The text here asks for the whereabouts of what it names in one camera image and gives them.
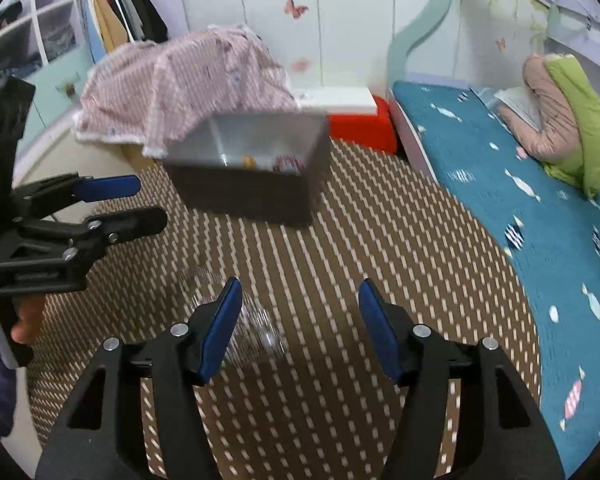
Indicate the teal bed arch frame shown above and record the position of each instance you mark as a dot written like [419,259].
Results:
[420,35]

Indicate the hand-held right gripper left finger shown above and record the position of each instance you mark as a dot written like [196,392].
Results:
[220,330]

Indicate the small pink butterfly sticker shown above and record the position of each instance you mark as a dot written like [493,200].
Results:
[500,42]

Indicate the pink green folded quilt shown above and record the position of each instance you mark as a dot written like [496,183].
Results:
[575,110]

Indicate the blue candy print bed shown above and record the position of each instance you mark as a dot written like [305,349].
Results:
[480,160]

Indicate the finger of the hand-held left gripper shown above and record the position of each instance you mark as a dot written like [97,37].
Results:
[135,222]
[110,186]

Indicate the gold bangle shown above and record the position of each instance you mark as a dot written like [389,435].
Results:
[249,161]

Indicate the row of hanging clothes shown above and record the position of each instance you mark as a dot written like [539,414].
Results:
[130,10]

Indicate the white open book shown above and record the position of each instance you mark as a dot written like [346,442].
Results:
[520,102]

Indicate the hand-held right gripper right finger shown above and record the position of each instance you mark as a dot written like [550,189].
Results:
[380,330]

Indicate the dark jewelry box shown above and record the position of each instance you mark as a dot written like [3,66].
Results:
[240,195]

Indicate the pink checked cloth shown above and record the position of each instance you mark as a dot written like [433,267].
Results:
[190,75]

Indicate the person's left hand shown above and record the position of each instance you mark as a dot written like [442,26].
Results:
[27,320]

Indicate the pink butterfly wall sticker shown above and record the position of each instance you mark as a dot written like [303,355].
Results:
[295,8]

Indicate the red storage box white lid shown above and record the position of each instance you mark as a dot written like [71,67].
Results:
[360,127]

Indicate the teal drawer cabinet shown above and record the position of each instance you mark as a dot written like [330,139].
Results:
[55,105]

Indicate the white cubby shelf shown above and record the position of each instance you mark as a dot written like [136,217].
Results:
[30,24]

